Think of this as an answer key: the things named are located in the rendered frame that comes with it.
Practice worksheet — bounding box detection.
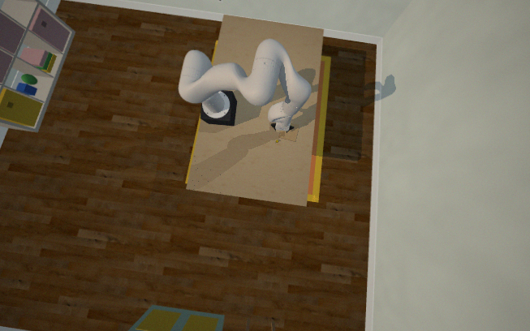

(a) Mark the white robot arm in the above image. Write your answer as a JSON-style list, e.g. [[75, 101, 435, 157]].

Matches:
[[179, 39, 312, 127]]

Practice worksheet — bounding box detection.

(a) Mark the tan square mat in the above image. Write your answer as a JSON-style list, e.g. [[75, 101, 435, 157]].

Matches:
[[278, 123, 299, 141]]

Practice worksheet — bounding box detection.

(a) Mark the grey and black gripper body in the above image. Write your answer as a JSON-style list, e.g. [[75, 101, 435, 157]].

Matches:
[[275, 123, 291, 131]]

